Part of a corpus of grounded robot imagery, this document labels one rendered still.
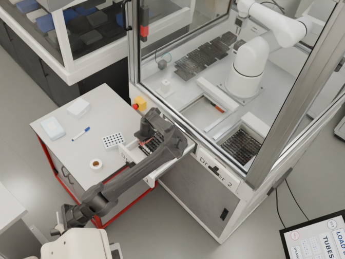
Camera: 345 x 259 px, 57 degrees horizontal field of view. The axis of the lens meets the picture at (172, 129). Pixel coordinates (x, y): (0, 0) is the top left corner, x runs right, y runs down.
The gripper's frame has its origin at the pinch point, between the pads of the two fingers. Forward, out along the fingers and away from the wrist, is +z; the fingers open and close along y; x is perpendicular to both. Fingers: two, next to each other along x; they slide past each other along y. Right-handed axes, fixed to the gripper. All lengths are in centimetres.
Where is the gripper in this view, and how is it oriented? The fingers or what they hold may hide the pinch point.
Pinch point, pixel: (144, 143)
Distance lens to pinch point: 176.5
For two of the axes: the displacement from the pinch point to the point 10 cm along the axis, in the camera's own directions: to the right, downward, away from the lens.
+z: -1.3, 6.3, 7.7
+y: 7.2, -4.8, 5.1
